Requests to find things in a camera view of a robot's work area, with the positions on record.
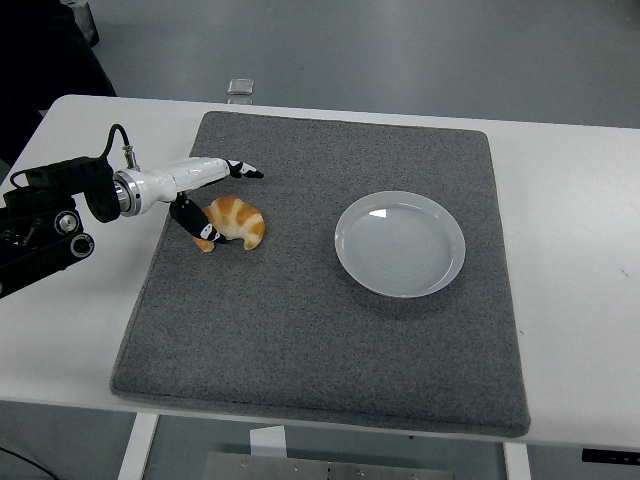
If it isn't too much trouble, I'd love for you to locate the grey bin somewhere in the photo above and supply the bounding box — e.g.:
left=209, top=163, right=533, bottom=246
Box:
left=62, top=0, right=101, bottom=49

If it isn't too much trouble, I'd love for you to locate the golden croissant bread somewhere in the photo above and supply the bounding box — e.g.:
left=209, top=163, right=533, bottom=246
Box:
left=193, top=194, right=267, bottom=254

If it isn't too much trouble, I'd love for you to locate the dark bulky object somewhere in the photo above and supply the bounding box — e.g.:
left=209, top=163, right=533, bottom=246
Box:
left=0, top=0, right=119, bottom=169

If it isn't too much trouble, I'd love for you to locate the grey felt mat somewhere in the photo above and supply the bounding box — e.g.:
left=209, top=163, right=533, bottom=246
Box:
left=109, top=110, right=532, bottom=440

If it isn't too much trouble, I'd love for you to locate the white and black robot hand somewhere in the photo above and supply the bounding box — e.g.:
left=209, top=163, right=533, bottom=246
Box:
left=133, top=156, right=265, bottom=246

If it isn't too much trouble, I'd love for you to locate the round grey plate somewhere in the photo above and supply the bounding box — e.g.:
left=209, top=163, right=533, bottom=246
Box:
left=333, top=190, right=467, bottom=300

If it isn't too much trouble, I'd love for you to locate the white table leg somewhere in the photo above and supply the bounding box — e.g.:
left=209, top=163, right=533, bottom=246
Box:
left=117, top=413, right=160, bottom=480
left=502, top=442, right=532, bottom=480

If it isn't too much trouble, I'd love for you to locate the black table control panel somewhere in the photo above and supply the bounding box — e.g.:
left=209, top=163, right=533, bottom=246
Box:
left=582, top=448, right=640, bottom=464

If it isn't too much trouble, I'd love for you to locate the thin black floor cable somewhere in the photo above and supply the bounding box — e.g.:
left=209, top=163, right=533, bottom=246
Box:
left=0, top=443, right=51, bottom=480

